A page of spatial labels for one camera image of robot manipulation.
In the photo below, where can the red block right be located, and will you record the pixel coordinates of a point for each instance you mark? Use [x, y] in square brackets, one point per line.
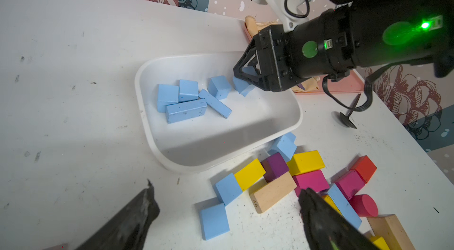
[365, 168]

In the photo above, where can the magenta cylinder block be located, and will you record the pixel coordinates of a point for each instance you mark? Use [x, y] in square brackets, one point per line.
[364, 205]

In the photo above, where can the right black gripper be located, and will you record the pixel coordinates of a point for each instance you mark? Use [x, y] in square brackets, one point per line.
[265, 63]

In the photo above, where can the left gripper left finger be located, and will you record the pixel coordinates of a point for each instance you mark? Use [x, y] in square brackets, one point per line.
[128, 229]

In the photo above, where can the blue L block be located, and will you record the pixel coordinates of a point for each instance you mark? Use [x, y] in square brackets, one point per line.
[214, 219]

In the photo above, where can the pale wooden flat block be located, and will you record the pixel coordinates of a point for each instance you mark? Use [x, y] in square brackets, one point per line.
[271, 193]

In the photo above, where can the yellow block top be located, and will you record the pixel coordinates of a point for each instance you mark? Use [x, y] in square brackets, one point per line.
[306, 162]

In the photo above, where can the purple block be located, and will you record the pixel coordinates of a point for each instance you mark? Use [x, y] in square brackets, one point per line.
[275, 166]

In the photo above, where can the wooden block right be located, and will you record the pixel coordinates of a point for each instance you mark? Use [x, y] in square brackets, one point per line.
[389, 234]

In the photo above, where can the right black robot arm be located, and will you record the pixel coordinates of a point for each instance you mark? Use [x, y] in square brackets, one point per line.
[358, 33]

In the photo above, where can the blue blocks top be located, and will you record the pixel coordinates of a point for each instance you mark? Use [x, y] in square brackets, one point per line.
[285, 146]

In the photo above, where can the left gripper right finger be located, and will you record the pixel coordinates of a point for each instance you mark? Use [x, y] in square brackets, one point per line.
[325, 229]

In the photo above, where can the white ceramic serving dish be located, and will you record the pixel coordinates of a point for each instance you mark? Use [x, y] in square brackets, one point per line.
[195, 145]

